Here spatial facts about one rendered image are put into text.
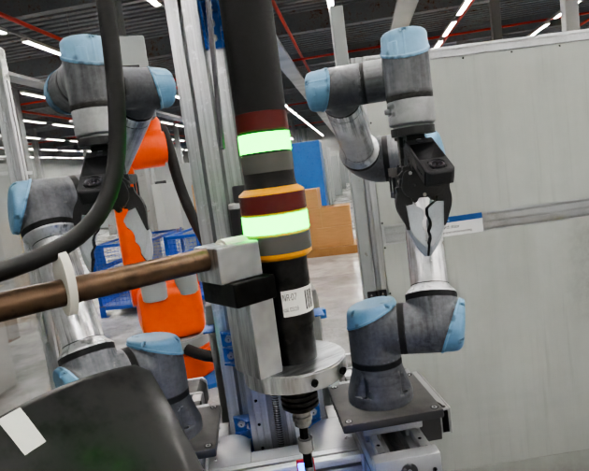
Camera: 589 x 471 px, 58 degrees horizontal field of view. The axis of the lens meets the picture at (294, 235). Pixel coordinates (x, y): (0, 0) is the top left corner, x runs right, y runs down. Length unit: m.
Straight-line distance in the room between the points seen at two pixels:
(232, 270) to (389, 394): 0.96
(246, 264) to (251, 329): 0.04
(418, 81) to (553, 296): 1.76
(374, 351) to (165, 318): 3.29
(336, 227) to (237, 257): 9.38
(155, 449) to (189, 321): 3.98
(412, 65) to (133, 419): 0.65
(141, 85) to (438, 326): 0.77
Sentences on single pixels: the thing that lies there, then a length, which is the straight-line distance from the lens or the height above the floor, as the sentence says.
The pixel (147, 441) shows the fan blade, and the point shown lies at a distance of 0.45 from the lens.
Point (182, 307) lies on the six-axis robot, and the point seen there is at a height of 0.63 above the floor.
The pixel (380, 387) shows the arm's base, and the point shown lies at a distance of 1.24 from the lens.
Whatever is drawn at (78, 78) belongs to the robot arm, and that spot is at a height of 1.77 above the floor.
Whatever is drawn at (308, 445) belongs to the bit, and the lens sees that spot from 0.39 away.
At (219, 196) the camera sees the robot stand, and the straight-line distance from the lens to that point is 1.31.
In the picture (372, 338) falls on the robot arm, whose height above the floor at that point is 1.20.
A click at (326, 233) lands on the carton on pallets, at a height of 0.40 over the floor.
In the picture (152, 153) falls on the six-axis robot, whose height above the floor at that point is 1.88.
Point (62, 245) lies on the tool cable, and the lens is 0.29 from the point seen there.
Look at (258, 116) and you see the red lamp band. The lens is 0.33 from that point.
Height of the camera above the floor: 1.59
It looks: 7 degrees down
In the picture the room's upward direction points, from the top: 8 degrees counter-clockwise
